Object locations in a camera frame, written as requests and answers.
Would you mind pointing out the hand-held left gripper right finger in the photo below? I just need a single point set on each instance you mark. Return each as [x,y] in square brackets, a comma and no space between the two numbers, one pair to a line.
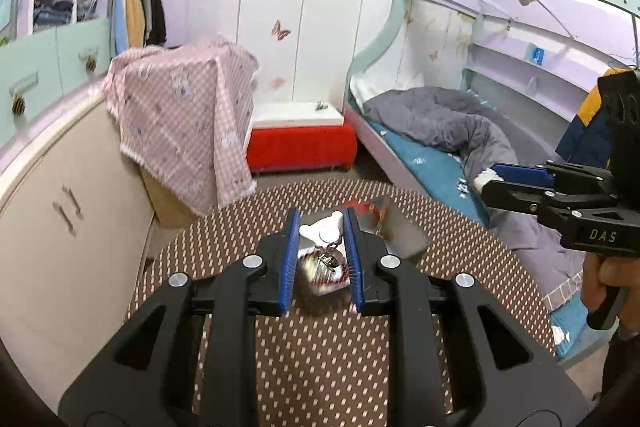
[354,257]

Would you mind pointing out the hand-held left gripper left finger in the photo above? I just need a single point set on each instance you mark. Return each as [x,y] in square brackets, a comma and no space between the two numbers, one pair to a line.
[289,257]

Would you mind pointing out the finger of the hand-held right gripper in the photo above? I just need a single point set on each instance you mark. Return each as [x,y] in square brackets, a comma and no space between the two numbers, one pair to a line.
[525,174]
[515,196]

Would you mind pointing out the white pendant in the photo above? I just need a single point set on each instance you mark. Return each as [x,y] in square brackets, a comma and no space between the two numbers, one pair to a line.
[487,179]

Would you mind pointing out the dark jewelry box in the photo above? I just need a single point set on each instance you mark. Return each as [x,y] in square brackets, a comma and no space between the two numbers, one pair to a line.
[400,232]

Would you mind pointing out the person's right forearm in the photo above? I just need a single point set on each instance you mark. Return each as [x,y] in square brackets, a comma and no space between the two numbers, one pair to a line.
[622,367]

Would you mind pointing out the person's right hand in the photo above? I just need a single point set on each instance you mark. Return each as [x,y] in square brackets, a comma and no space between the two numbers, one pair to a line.
[594,282]

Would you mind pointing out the yellow and navy jacket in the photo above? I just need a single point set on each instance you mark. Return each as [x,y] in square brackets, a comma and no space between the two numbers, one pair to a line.
[582,127]

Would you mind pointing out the grey duvet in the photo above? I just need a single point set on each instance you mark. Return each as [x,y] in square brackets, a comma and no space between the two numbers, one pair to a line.
[450,117]

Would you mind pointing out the blue bedsheet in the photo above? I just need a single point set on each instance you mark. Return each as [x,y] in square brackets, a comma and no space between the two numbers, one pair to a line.
[425,157]

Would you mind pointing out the brown polka dot round table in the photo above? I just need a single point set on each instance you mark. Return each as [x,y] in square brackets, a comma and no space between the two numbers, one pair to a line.
[325,357]

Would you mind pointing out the red storage bench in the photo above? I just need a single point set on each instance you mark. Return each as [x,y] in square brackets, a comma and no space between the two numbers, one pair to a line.
[300,147]

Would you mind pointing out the small blue box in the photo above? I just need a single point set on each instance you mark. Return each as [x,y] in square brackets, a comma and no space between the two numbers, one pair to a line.
[538,56]

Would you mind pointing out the light wooden cabinet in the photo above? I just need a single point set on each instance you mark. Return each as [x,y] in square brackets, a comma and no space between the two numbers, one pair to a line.
[167,202]

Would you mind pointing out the small metal clip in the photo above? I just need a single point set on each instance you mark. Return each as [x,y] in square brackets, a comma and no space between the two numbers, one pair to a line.
[320,106]

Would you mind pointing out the pink bear print cloth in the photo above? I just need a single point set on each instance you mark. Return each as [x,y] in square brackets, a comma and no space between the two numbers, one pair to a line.
[190,122]

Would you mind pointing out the faint butterfly sticker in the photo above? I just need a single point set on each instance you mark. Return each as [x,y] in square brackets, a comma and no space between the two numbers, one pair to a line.
[276,83]

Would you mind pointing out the pink butterfly sticker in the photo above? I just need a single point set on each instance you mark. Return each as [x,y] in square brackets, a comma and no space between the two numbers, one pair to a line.
[280,30]

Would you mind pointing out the low white cabinet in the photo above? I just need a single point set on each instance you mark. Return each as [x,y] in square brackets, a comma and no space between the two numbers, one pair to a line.
[65,217]

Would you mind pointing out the pine cone drawer ornament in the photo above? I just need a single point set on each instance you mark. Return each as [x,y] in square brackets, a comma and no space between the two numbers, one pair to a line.
[17,105]
[91,62]

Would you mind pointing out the yellow hanging coat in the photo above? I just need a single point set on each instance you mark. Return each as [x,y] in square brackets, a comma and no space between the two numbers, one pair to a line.
[134,2]

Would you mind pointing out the light blue hanging shirt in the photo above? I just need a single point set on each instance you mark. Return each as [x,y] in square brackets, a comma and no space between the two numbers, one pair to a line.
[119,7]

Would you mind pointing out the lilac stair cabinet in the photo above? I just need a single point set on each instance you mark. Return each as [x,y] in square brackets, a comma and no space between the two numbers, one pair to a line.
[65,52]

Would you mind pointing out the folded jeans stack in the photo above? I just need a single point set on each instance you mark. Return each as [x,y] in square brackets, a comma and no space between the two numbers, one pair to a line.
[87,2]
[50,13]

